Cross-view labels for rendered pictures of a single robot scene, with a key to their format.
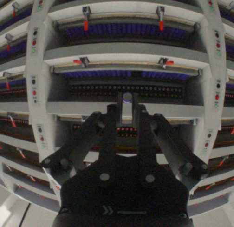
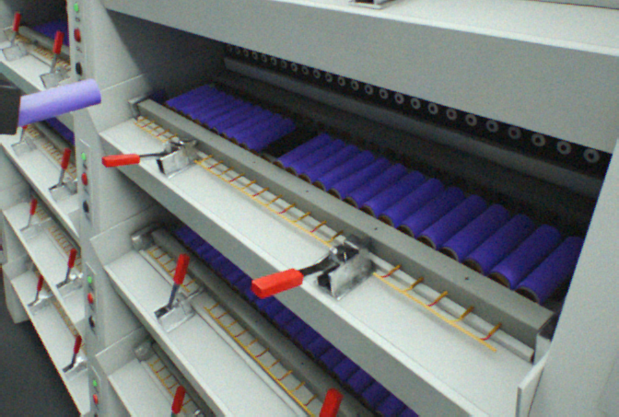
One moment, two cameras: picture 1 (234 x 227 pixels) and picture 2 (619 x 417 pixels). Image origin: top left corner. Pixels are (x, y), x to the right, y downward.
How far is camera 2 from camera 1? 0.42 m
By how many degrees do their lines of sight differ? 63
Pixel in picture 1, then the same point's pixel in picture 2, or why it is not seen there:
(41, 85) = (590, 308)
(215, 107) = (76, 3)
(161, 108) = (169, 13)
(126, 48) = (221, 239)
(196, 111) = not seen: outside the picture
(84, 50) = (317, 315)
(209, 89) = (93, 62)
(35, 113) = not seen: outside the picture
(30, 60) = not seen: outside the picture
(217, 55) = (85, 154)
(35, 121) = not seen: outside the picture
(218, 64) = (85, 129)
